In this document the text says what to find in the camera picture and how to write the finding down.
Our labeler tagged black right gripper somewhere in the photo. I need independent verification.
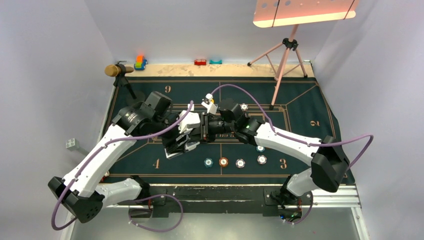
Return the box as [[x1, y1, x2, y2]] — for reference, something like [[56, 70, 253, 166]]
[[186, 112, 236, 145]]

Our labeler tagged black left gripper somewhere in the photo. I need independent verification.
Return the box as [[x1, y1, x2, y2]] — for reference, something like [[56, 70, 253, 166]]
[[150, 111, 190, 153]]

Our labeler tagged orange chip stack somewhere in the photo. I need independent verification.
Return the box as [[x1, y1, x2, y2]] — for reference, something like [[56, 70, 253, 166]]
[[218, 157, 229, 168]]

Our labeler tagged blue green chip stack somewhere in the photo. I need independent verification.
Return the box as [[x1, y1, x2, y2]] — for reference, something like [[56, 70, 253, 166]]
[[203, 158, 214, 168]]

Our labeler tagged brown white chip stack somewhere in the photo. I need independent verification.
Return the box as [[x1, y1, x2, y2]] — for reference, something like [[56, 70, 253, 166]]
[[235, 158, 246, 169]]

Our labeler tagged blue playing card deck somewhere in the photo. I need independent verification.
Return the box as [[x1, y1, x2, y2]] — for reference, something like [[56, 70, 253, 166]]
[[165, 141, 200, 159]]

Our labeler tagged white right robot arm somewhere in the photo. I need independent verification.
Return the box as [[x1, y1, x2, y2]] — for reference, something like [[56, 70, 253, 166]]
[[180, 96, 350, 204]]

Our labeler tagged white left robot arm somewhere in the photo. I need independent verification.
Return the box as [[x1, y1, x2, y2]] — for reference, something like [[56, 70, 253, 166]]
[[48, 91, 195, 231]]

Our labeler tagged teal toy block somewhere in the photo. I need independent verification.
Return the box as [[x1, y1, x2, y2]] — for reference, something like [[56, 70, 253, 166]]
[[209, 59, 223, 65]]

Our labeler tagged red toy block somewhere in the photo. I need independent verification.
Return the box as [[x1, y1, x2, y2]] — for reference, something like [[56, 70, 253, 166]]
[[193, 59, 208, 66]]

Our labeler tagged dark green poker mat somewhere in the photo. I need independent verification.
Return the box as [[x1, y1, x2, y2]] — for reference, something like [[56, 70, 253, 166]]
[[105, 76, 341, 185]]

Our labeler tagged orange blue toy car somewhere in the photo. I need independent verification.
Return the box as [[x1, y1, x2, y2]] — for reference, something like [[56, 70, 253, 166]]
[[133, 55, 148, 71]]

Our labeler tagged gold microphone on stand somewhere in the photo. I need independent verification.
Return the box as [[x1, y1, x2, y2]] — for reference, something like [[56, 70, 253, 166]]
[[104, 61, 146, 108]]

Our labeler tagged pink music stand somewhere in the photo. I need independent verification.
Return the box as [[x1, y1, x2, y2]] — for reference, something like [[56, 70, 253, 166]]
[[247, 0, 359, 110]]

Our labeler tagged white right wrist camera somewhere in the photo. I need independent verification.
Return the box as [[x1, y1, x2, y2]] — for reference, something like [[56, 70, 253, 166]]
[[201, 93, 217, 115]]

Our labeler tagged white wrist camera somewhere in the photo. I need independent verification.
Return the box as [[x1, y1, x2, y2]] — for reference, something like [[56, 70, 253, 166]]
[[178, 104, 201, 134], [201, 93, 217, 115]]

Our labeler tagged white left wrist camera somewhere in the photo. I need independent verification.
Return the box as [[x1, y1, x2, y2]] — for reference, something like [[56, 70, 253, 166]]
[[178, 104, 201, 134]]

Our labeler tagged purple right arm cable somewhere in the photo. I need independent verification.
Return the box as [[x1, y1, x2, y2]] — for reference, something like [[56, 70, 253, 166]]
[[210, 84, 375, 226]]

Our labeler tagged grey lego brick handle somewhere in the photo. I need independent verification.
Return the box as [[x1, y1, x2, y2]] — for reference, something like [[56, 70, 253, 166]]
[[65, 138, 86, 155]]

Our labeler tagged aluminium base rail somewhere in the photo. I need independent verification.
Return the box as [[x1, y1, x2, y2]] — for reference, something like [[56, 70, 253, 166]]
[[67, 184, 362, 210]]

